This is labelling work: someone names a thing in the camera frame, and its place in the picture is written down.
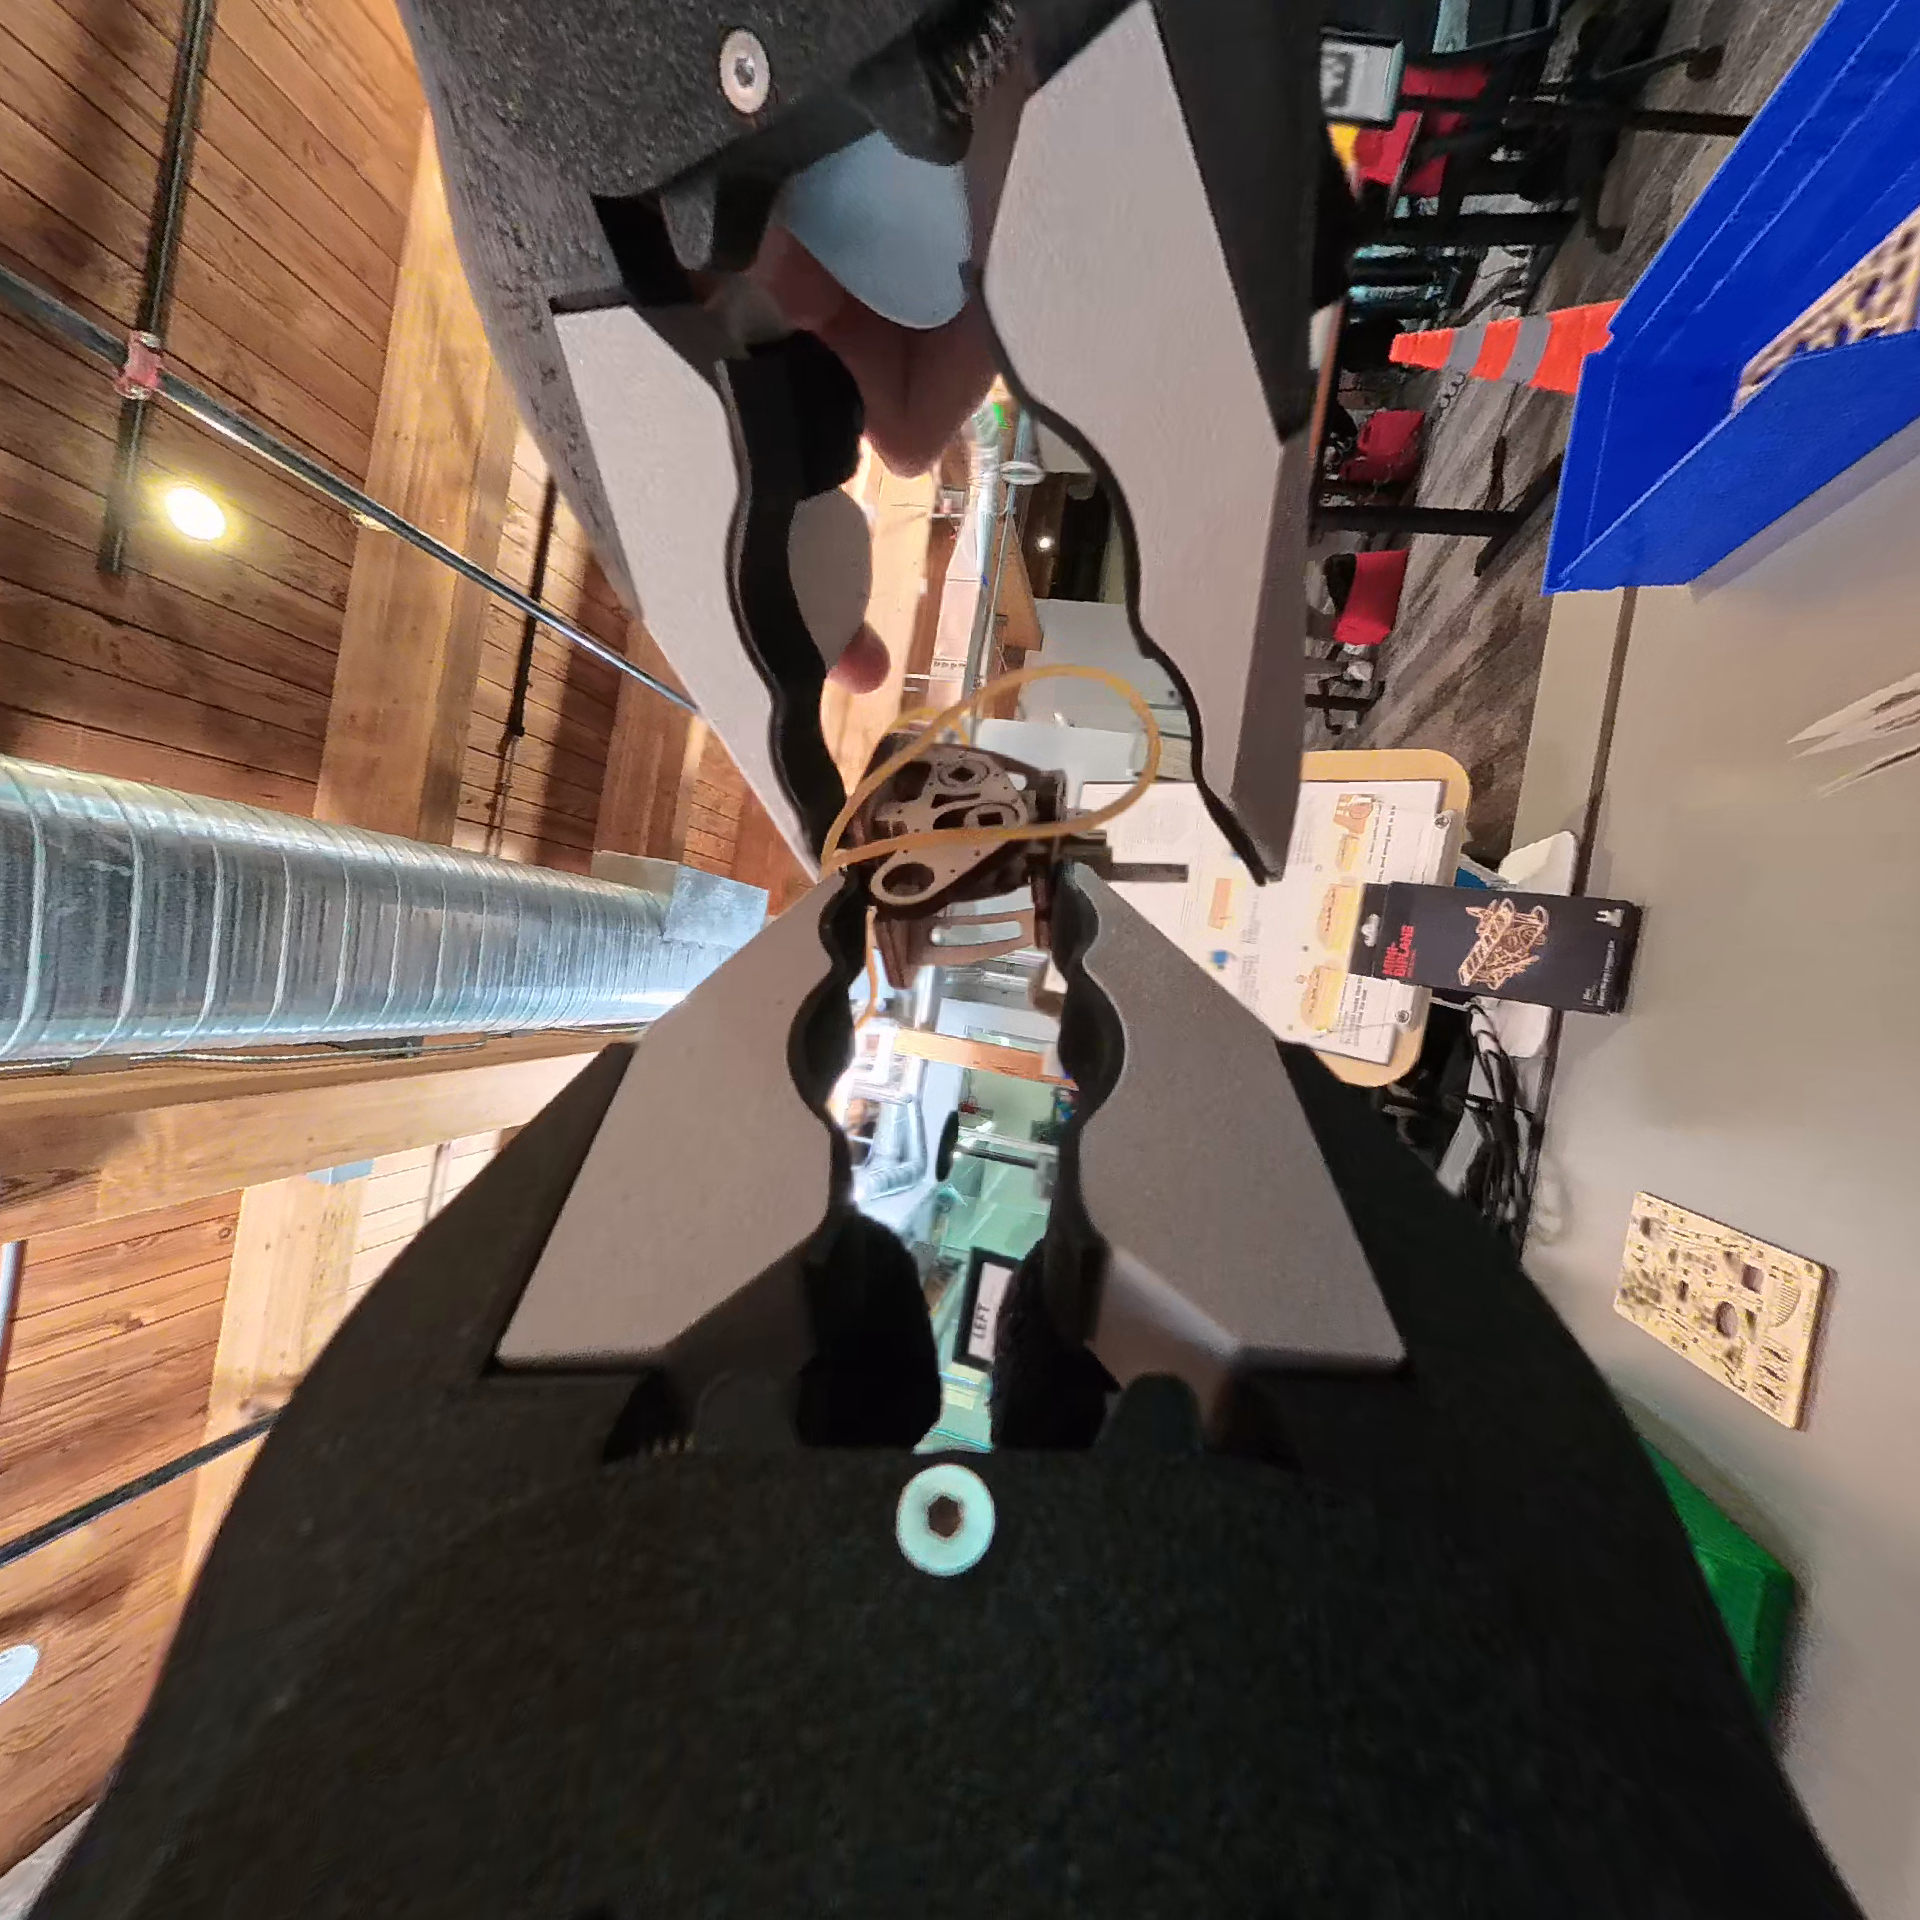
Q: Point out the tan rubber band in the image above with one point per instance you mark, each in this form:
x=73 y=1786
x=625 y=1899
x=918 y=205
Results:
x=1062 y=671

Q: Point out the wooden model assembly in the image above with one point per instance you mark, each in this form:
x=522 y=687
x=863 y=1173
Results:
x=962 y=796

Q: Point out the silver ventilation duct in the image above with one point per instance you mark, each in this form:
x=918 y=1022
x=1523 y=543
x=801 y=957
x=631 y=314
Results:
x=301 y=916

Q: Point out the wooden parts sheet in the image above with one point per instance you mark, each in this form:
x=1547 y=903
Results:
x=1787 y=1349

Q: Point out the black packaging box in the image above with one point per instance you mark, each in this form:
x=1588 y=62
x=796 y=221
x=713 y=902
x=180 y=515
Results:
x=1575 y=946

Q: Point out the cut-out wooden sheet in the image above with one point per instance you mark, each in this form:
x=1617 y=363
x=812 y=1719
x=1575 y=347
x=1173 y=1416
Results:
x=1862 y=300

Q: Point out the instruction booklet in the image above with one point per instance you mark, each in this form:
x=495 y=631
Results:
x=1876 y=743

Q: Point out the blue plastic bin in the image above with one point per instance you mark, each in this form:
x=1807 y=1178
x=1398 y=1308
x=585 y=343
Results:
x=1652 y=495

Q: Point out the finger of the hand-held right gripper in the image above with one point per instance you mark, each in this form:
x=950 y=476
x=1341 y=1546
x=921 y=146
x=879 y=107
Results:
x=646 y=451
x=1171 y=300

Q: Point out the instruction sheet clipboard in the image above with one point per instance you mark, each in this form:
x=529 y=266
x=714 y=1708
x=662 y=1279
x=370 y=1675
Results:
x=1306 y=840

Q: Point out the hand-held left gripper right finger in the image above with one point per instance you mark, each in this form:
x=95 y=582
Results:
x=1230 y=1200

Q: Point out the orange traffic cone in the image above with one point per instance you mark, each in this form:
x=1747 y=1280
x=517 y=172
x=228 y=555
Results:
x=1559 y=348

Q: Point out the black framed marker sign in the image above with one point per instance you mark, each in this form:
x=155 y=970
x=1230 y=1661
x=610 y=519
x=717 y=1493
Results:
x=991 y=1306

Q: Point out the person's right hand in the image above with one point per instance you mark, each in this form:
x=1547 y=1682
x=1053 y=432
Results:
x=916 y=405

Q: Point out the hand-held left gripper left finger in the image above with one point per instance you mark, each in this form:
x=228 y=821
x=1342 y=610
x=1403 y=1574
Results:
x=675 y=1200

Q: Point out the round ceiling light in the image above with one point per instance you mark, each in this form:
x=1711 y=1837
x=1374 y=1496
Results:
x=195 y=512

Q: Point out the red office chair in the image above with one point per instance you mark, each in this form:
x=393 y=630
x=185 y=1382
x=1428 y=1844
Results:
x=1369 y=594

